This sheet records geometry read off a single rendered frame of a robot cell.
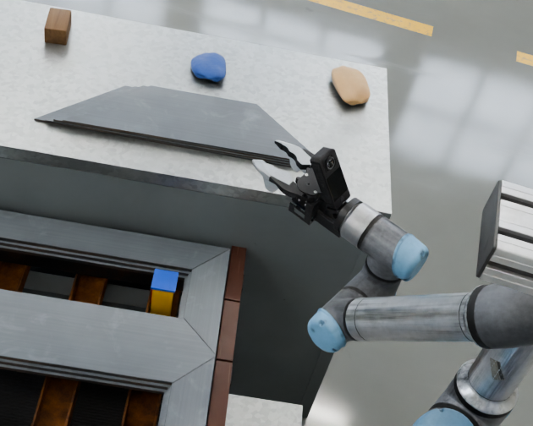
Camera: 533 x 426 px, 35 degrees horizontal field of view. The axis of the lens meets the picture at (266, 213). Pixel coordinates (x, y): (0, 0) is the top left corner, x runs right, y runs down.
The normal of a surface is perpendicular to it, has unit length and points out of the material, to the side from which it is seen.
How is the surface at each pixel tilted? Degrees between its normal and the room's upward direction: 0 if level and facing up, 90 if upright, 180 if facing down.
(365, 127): 0
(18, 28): 0
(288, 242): 90
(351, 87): 7
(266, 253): 90
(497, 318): 61
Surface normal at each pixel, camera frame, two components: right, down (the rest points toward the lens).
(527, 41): 0.17, -0.66
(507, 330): -0.38, 0.38
